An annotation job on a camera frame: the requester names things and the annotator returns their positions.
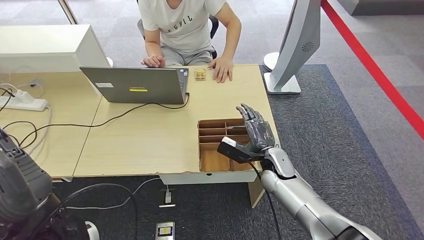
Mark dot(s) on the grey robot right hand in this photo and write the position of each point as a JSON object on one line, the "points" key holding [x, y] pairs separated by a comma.
{"points": [[260, 134]]}

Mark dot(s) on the person's right hand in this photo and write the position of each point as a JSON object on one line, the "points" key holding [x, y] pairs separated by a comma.
{"points": [[154, 62]]}

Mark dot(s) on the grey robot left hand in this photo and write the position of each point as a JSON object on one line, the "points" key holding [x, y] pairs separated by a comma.
{"points": [[20, 188]]}

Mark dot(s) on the person's left hand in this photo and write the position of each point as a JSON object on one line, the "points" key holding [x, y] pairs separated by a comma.
{"points": [[222, 69]]}

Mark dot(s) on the wooden compartment organizer box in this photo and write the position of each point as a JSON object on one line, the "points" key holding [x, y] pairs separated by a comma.
{"points": [[212, 160]]}

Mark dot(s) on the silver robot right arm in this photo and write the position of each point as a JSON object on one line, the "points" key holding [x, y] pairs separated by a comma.
{"points": [[298, 198]]}

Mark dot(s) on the person's right forearm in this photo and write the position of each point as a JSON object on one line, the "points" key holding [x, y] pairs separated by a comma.
{"points": [[154, 44]]}

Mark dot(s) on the dark robot left arm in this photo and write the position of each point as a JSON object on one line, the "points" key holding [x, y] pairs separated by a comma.
{"points": [[59, 225]]}

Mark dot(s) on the person's left forearm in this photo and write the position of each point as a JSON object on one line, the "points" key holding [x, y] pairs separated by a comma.
{"points": [[232, 43]]}

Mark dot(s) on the person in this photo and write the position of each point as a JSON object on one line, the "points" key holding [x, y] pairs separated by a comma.
{"points": [[182, 26]]}

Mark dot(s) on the small wooden block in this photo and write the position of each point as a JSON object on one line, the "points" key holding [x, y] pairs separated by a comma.
{"points": [[200, 74]]}

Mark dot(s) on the grey laptop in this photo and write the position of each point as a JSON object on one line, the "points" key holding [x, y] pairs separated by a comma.
{"points": [[139, 86]]}

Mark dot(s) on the small white round base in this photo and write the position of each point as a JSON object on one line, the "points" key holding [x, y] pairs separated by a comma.
{"points": [[110, 61]]}

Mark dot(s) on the white round stand base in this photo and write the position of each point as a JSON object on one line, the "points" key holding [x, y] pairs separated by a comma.
{"points": [[270, 60]]}

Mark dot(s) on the wooden desk leg panel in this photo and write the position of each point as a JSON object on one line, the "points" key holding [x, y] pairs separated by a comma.
{"points": [[254, 192]]}

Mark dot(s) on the white desk beam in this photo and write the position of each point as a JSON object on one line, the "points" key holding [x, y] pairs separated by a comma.
{"points": [[205, 178]]}

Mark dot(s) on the silver monitor with stand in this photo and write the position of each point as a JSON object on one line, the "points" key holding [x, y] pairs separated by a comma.
{"points": [[298, 36]]}

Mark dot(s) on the white rounded object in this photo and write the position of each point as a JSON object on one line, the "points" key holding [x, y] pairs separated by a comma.
{"points": [[92, 231]]}

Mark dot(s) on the white power strip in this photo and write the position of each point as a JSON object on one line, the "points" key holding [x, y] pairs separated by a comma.
{"points": [[23, 104]]}

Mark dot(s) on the dark grey carpet rug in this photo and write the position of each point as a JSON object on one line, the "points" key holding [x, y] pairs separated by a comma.
{"points": [[348, 106]]}

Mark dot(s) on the white plug adapter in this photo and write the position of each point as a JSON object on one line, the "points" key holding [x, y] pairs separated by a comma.
{"points": [[22, 96]]}

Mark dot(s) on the metal pole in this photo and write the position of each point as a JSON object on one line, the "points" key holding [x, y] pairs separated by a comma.
{"points": [[68, 11]]}

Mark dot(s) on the small grey adapter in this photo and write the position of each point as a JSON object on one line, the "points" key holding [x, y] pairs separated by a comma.
{"points": [[34, 82]]}

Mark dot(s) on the white floor plug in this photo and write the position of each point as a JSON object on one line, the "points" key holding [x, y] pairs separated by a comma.
{"points": [[168, 196]]}

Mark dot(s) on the white cabinet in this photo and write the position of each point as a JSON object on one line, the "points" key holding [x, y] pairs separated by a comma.
{"points": [[43, 46]]}

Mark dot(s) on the silver floor socket box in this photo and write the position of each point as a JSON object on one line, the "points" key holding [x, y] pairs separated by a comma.
{"points": [[164, 231]]}

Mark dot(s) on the grey floor platform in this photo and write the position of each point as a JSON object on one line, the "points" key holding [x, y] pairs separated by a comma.
{"points": [[384, 6]]}

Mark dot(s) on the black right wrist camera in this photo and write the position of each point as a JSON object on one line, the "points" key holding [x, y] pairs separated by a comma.
{"points": [[238, 154]]}

